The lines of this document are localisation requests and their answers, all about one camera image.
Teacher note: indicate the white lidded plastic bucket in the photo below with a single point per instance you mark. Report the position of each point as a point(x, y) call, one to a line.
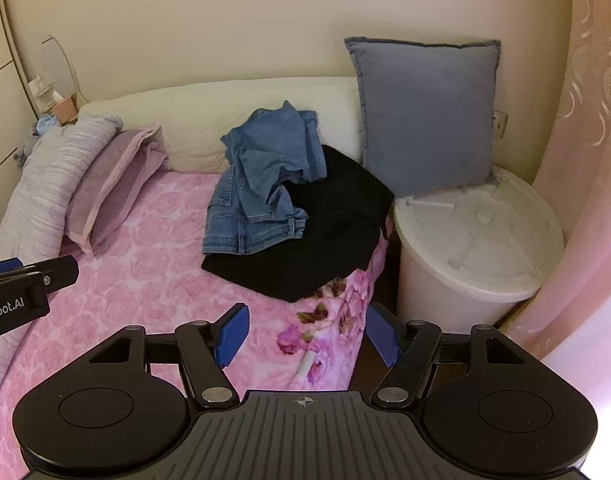
point(435, 280)

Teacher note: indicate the blue plush toy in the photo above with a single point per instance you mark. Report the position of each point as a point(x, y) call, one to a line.
point(46, 124)

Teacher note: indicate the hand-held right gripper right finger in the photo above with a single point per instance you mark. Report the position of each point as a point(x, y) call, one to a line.
point(383, 332)

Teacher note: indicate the grey-blue square cushion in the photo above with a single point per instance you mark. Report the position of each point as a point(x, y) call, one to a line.
point(425, 115)

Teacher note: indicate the grey plush toy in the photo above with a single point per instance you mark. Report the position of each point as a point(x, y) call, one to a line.
point(25, 151)

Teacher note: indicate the cream wardrobe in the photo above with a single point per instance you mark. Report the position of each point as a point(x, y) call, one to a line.
point(0, 85)

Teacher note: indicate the pink floral blanket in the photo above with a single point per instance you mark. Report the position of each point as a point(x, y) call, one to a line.
point(150, 260)

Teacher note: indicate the black garment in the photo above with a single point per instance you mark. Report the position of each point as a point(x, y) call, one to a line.
point(330, 230)

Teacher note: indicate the long cream pillow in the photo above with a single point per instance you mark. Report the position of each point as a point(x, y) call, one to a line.
point(185, 115)

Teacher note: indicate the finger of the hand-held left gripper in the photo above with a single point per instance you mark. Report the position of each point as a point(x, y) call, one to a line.
point(7, 263)
point(60, 272)

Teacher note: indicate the folded pink cloth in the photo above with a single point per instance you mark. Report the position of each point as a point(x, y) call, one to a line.
point(110, 180)

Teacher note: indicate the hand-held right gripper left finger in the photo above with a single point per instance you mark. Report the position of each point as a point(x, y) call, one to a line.
point(233, 332)

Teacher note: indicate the pink patterned curtain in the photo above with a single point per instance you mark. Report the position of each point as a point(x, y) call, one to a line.
point(585, 135)

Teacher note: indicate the small pink box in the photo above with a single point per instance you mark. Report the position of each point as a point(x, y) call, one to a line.
point(64, 109)

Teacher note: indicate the small white holder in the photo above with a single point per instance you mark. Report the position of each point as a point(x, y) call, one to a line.
point(39, 86)

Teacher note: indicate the lilac ribbed quilt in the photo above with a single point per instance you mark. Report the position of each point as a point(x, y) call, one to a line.
point(50, 170)

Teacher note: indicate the blue towel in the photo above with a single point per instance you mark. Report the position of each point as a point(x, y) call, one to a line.
point(265, 160)

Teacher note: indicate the beige wall socket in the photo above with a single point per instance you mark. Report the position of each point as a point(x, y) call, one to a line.
point(499, 125)

